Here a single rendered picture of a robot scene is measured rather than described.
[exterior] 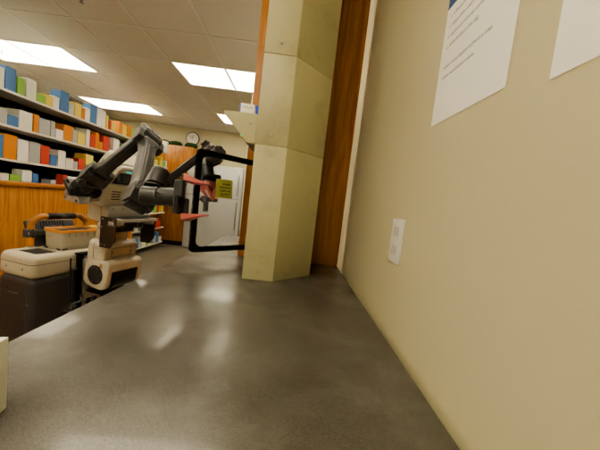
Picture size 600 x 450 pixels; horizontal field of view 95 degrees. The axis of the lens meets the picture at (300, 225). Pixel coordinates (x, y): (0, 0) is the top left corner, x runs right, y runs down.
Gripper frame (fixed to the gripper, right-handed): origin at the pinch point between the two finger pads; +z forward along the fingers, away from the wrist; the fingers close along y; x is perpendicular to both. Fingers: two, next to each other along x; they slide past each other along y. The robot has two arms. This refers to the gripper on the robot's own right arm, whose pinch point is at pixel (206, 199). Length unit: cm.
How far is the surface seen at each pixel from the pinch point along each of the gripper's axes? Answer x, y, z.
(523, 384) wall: -57, -24, 53
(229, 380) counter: -42, -33, 18
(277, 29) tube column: 1, 58, 18
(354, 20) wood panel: 34, 91, 49
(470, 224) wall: -46, -6, 54
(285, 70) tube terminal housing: 3, 45, 21
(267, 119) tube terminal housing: 4.8, 29.3, 16.4
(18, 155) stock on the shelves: 181, 48, -231
